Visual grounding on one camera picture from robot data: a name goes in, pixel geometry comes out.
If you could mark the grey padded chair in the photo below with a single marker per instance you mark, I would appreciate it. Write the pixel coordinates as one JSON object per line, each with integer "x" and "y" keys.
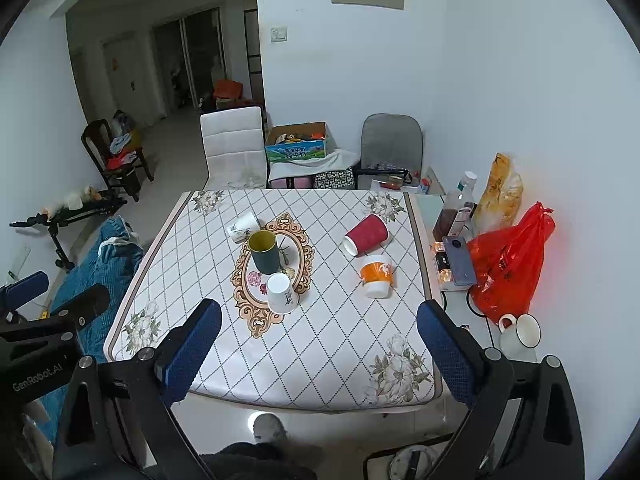
{"x": 391, "y": 146}

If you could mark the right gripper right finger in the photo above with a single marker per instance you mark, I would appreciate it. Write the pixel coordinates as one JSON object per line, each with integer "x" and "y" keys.
{"x": 545, "y": 441}

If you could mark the red plastic bag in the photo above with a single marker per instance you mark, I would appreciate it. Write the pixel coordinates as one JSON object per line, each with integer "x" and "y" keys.
{"x": 508, "y": 264}

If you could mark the red ribbed paper cup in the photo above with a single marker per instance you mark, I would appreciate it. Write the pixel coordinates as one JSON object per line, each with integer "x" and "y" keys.
{"x": 368, "y": 234}

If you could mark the white light switch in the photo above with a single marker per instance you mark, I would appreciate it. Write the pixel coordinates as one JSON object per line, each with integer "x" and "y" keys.
{"x": 278, "y": 34}

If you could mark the dark wooden chair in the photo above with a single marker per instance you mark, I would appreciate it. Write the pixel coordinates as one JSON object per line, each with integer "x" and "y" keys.
{"x": 117, "y": 158}

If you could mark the blue knitted blanket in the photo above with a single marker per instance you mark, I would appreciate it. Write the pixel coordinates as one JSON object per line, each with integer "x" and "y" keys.
{"x": 112, "y": 261}

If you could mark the white cup with bamboo print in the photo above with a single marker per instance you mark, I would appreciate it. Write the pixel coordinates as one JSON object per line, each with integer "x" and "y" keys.
{"x": 243, "y": 227}

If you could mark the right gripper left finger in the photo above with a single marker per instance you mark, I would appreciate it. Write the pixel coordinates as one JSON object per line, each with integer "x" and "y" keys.
{"x": 151, "y": 381}

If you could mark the dark green cup yellow inside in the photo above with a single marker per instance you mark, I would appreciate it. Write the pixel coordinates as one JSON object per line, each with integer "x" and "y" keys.
{"x": 264, "y": 249}

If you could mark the white padded chair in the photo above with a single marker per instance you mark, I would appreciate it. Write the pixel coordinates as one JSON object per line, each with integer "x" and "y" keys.
{"x": 234, "y": 147}

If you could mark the clear bottle dark liquid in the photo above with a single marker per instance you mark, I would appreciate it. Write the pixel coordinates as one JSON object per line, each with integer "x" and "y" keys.
{"x": 458, "y": 207}

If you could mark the yellow snack bag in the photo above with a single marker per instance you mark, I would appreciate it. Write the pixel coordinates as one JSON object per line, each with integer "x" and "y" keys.
{"x": 502, "y": 197}

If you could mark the white paper cup with birds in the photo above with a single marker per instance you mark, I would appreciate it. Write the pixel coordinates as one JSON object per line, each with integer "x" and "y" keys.
{"x": 281, "y": 296}

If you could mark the white enamel mug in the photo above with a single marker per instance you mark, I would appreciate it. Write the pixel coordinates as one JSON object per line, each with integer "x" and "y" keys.
{"x": 519, "y": 337}

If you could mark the orange and white cup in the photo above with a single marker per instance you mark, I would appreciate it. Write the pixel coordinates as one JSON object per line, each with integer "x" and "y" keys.
{"x": 376, "y": 275}

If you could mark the colourful cardboard box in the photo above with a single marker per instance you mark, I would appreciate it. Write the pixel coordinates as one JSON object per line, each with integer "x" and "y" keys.
{"x": 296, "y": 142}

